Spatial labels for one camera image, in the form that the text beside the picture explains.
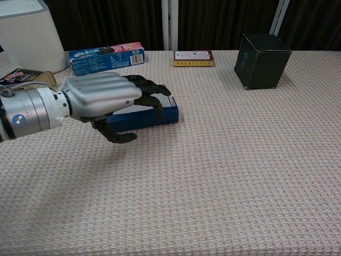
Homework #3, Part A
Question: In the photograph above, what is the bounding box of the brown box with white label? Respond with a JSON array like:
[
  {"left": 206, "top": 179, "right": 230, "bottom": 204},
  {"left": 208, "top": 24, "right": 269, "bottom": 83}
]
[{"left": 173, "top": 50, "right": 215, "bottom": 68}]

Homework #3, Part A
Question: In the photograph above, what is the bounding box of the white metal frame post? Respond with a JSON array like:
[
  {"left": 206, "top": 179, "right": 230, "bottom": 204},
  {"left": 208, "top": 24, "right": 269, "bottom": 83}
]
[
  {"left": 269, "top": 0, "right": 290, "bottom": 37},
  {"left": 161, "top": 0, "right": 178, "bottom": 51}
]

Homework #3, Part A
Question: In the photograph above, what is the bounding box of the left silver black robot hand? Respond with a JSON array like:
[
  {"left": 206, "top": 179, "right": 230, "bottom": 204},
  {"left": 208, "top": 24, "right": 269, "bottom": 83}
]
[{"left": 61, "top": 71, "right": 172, "bottom": 144}]

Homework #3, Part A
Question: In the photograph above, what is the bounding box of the blue pink cookie box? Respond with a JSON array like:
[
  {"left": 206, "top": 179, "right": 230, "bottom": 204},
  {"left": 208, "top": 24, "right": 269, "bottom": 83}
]
[{"left": 68, "top": 42, "right": 146, "bottom": 77}]

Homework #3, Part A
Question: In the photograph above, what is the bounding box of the black cube cardboard box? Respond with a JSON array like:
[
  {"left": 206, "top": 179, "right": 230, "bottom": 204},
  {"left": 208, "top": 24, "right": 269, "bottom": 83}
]
[{"left": 233, "top": 33, "right": 293, "bottom": 90}]

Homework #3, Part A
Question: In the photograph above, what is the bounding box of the black gold snack packet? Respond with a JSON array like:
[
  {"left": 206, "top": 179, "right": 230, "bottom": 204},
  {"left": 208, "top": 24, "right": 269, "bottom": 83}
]
[{"left": 0, "top": 68, "right": 57, "bottom": 90}]

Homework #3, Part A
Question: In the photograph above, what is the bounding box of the black pleated curtain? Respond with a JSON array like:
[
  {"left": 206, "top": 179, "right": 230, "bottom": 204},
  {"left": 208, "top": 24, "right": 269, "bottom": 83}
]
[
  {"left": 177, "top": 0, "right": 280, "bottom": 51},
  {"left": 277, "top": 0, "right": 341, "bottom": 51},
  {"left": 44, "top": 0, "right": 163, "bottom": 51}
]

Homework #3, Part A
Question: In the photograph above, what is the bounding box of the beige woven tablecloth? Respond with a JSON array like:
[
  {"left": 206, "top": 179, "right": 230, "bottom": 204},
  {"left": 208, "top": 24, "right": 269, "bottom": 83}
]
[{"left": 0, "top": 49, "right": 341, "bottom": 256}]

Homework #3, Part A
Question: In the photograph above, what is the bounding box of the white square trash bin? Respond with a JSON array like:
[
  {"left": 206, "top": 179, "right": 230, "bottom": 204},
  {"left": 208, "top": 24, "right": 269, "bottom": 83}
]
[{"left": 0, "top": 0, "right": 67, "bottom": 74}]

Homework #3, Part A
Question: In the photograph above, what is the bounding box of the dark blue long box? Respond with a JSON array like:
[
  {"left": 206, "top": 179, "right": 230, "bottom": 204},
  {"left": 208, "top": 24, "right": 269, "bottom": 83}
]
[{"left": 106, "top": 95, "right": 180, "bottom": 133}]

